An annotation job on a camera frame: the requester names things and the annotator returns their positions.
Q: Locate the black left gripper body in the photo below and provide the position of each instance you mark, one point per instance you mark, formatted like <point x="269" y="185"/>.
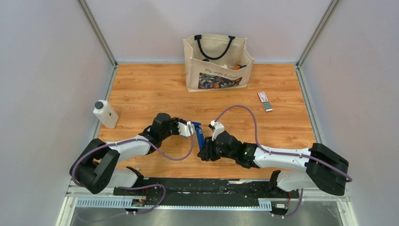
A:
<point x="180" y="127"/>

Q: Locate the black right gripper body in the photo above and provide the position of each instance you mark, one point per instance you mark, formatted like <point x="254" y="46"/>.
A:
<point x="213" y="152"/>

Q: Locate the blue black stapler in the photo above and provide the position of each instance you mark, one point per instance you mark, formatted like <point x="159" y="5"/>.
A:
<point x="199" y="134"/>

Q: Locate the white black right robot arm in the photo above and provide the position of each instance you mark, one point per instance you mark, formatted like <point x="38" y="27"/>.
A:
<point x="314" y="167"/>

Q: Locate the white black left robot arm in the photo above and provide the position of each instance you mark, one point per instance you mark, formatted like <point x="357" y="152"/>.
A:
<point x="95" y="169"/>

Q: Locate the staple box with staples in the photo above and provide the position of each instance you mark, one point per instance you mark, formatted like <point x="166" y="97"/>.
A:
<point x="265" y="101"/>

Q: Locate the beige canvas tote bag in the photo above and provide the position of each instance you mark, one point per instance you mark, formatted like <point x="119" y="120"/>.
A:
<point x="209" y="61"/>

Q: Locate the white plastic bottle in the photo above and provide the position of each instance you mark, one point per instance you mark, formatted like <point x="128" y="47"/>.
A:
<point x="105" y="114"/>

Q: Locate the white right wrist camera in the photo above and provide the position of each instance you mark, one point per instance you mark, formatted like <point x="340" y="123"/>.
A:
<point x="217" y="129"/>

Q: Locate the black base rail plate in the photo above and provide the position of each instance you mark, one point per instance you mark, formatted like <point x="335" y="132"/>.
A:
<point x="207" y="192"/>

